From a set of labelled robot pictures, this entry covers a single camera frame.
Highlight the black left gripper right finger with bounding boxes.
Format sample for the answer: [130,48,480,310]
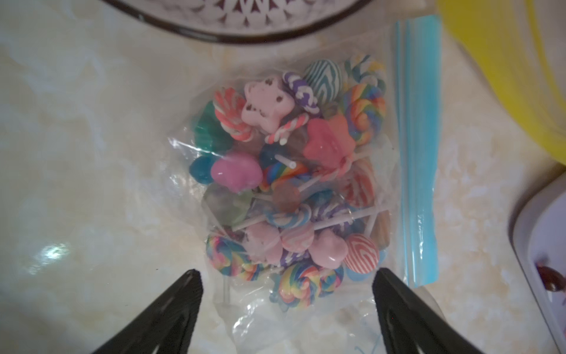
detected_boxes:
[372,268,481,354]

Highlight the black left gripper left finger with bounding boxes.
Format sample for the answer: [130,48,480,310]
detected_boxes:
[94,269,203,353]

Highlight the purple plastic tray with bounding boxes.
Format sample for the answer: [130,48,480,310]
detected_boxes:
[511,174,565,353]

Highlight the blue-zip candy bag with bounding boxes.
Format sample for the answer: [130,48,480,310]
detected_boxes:
[167,16,441,353]

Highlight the yellow-zip candy bag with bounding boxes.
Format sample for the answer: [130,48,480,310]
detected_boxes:
[436,1,565,163]

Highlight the white round strainer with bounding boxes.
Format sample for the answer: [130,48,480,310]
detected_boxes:
[105,0,370,45]

